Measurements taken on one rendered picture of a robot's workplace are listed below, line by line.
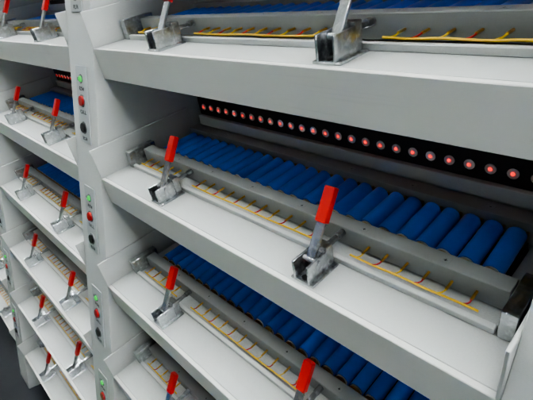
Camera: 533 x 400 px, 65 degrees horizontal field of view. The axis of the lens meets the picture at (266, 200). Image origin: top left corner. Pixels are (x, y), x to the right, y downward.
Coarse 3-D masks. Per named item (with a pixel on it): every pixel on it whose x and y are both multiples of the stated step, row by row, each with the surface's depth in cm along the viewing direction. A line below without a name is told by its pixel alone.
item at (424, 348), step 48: (144, 144) 69; (288, 144) 60; (144, 192) 61; (480, 192) 42; (528, 192) 39; (192, 240) 52; (240, 240) 47; (288, 240) 46; (288, 288) 40; (336, 288) 38; (384, 288) 37; (432, 288) 36; (528, 288) 31; (336, 336) 38; (384, 336) 33; (432, 336) 32; (480, 336) 32; (432, 384) 32; (480, 384) 29
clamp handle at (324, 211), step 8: (328, 192) 38; (336, 192) 38; (320, 200) 39; (328, 200) 38; (320, 208) 39; (328, 208) 38; (320, 216) 39; (328, 216) 39; (320, 224) 39; (320, 232) 39; (312, 240) 39; (320, 240) 39; (312, 248) 39; (312, 256) 39
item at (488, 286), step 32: (160, 160) 66; (192, 160) 62; (224, 192) 56; (256, 192) 51; (352, 224) 42; (352, 256) 40; (384, 256) 39; (416, 256) 37; (448, 256) 36; (448, 288) 35; (480, 288) 34; (512, 288) 32
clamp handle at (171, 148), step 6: (174, 138) 56; (168, 144) 56; (174, 144) 56; (168, 150) 56; (174, 150) 56; (168, 156) 56; (168, 162) 56; (168, 168) 57; (162, 180) 57; (162, 186) 57
